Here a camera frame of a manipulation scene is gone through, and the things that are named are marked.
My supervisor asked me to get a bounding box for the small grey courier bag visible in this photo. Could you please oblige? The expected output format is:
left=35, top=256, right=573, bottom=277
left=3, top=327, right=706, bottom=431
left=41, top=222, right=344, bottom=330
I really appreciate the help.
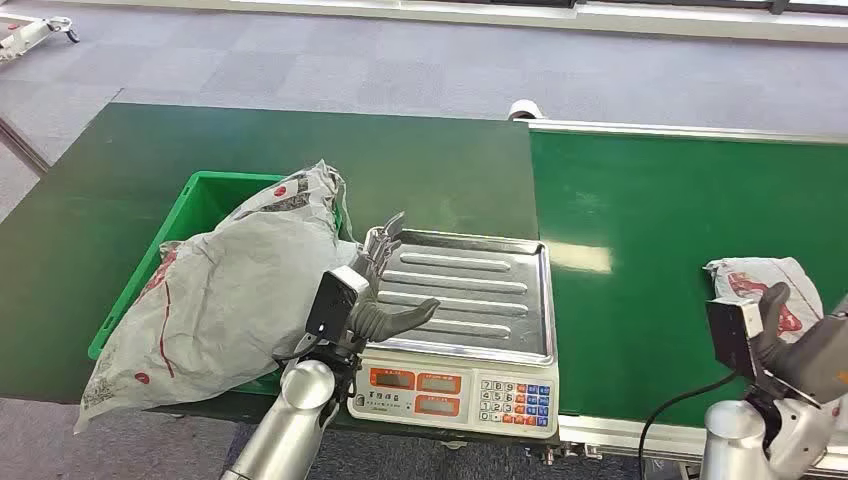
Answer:
left=703, top=256, right=825, bottom=346

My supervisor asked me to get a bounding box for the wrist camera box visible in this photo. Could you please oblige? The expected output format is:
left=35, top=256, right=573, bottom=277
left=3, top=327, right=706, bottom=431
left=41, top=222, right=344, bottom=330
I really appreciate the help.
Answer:
left=305, top=266, right=371, bottom=343
left=705, top=298, right=764, bottom=384

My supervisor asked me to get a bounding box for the grey metal bar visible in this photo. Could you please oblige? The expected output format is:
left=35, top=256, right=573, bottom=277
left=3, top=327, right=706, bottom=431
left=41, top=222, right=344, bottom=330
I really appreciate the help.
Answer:
left=0, top=117, right=52, bottom=176

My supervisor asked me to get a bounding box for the green plastic bin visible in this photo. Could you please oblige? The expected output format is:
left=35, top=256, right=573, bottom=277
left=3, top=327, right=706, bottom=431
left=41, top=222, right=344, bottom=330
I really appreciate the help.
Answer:
left=87, top=170, right=352, bottom=399

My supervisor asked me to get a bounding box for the electronic weighing scale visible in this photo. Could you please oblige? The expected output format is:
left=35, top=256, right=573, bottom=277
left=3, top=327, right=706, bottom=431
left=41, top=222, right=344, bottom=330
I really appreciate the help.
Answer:
left=347, top=228, right=561, bottom=441

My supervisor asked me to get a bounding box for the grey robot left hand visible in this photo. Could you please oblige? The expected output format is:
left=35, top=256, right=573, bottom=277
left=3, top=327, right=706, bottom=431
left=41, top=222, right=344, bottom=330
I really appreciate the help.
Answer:
left=344, top=211, right=441, bottom=346

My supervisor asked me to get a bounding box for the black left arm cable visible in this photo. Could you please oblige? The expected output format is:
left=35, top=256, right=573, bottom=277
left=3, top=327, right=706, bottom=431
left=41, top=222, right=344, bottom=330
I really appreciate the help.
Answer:
left=272, top=331, right=327, bottom=364

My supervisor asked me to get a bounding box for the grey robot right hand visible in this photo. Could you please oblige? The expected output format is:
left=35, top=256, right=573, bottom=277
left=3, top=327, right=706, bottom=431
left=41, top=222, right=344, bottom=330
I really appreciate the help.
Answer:
left=755, top=282, right=848, bottom=406

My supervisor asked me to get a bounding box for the large grey courier bag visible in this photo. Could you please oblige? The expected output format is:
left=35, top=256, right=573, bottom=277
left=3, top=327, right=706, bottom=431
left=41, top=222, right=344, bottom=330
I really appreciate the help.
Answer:
left=74, top=159, right=363, bottom=435

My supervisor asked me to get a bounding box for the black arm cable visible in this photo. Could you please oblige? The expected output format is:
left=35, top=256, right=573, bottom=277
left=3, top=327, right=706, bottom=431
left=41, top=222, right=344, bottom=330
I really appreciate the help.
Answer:
left=637, top=372, right=741, bottom=480
left=272, top=331, right=327, bottom=364

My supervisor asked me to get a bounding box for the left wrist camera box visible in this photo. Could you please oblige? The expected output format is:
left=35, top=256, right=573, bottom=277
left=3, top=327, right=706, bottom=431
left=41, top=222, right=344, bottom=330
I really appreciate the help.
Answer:
left=305, top=266, right=371, bottom=343

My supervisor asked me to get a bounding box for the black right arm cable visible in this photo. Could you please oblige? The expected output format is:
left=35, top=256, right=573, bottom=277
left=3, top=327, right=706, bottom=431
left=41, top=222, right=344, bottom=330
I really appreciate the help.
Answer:
left=637, top=372, right=741, bottom=480

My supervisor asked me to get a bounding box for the green conveyor belt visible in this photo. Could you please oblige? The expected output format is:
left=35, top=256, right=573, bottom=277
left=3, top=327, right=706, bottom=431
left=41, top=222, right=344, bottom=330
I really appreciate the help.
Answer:
left=526, top=119, right=848, bottom=476

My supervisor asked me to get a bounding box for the white wall ledge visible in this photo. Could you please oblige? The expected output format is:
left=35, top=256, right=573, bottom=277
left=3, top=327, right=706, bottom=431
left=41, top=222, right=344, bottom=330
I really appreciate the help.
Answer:
left=228, top=0, right=848, bottom=45

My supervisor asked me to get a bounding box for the white conveyor roller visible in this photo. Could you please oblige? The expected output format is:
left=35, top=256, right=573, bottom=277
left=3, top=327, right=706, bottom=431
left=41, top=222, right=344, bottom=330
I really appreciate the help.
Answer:
left=508, top=99, right=547, bottom=123

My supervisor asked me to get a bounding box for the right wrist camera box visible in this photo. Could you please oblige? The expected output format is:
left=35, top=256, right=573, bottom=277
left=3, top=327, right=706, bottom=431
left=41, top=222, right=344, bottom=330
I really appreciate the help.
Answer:
left=705, top=298, right=764, bottom=384

